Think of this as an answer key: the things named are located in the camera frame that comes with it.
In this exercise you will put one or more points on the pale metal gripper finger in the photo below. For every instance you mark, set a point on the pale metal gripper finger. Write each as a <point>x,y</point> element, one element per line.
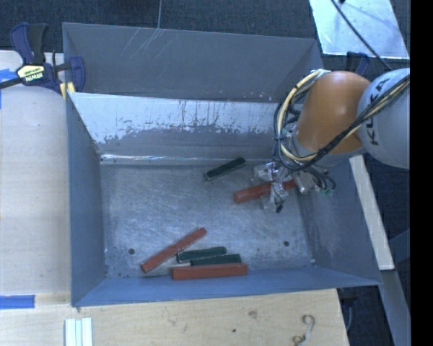
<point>262,172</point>
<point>272,201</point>

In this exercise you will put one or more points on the red-brown block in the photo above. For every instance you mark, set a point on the red-brown block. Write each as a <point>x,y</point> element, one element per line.
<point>252,193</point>
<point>209,271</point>
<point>173,251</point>

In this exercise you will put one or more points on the dark green flat block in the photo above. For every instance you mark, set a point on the dark green flat block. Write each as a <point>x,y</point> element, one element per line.
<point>202,253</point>
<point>224,169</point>
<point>218,259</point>

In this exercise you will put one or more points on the grey metal bin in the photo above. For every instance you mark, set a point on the grey metal bin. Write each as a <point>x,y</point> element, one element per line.
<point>166,200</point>

